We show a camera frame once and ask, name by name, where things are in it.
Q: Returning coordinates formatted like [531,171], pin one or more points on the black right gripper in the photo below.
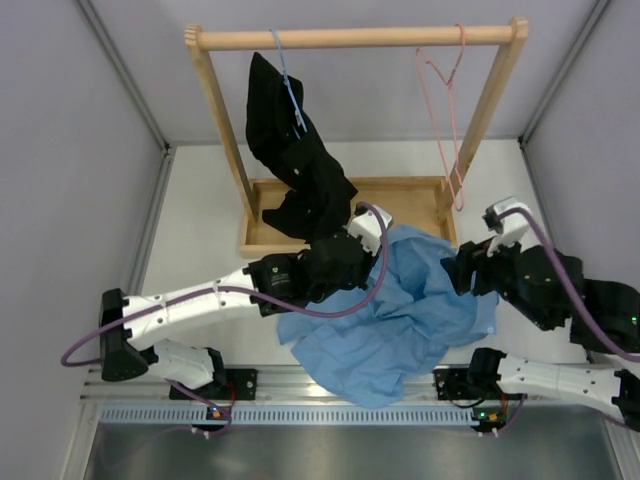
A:
[474,258]

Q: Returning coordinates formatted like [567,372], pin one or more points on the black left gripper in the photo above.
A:
[369,261]

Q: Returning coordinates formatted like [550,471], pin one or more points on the light blue shirt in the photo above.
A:
[406,330]

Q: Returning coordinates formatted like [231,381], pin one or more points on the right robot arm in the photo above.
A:
[526,279]

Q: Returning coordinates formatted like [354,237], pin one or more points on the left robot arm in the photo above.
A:
[137,332]

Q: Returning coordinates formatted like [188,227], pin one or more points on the black shirt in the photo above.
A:
[318,202]

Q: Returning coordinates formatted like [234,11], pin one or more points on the blue plastic hanger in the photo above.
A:
[300,125]

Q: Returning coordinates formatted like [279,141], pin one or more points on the wooden clothes rack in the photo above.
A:
[425,202]

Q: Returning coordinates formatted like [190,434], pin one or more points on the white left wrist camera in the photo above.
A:
[364,226]

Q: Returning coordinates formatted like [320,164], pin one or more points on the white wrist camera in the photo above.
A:
[509,229]
[364,226]

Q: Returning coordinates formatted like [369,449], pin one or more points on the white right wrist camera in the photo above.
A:
[509,229]

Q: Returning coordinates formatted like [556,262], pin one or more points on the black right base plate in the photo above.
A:
[453,386]

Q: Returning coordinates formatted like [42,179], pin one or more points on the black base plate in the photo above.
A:
[453,386]
[220,387]

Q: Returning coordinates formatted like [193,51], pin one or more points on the aluminium mounting rail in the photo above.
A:
[300,385]

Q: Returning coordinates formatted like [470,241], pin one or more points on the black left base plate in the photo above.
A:
[220,387]

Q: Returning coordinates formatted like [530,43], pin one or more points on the grey slotted cable duct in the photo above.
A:
[251,415]

